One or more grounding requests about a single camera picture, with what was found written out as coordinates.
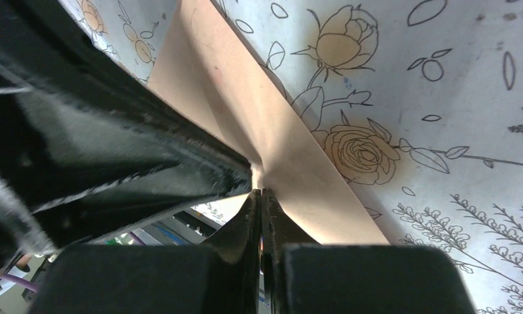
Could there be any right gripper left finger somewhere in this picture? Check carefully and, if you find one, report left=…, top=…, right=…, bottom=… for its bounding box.
left=29, top=190, right=262, bottom=313

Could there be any tan paper envelope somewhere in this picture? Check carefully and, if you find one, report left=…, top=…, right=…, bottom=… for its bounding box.
left=148, top=1, right=387, bottom=245

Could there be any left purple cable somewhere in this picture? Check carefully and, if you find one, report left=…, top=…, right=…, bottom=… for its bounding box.
left=0, top=271, right=41, bottom=294

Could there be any floral patterned table mat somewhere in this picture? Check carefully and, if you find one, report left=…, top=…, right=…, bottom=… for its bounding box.
left=57, top=0, right=523, bottom=314

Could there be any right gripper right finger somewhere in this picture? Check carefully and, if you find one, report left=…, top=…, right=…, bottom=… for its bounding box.
left=261, top=189, right=475, bottom=313

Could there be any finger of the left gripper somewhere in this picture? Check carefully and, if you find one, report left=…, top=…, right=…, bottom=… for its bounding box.
left=0, top=1, right=252, bottom=253

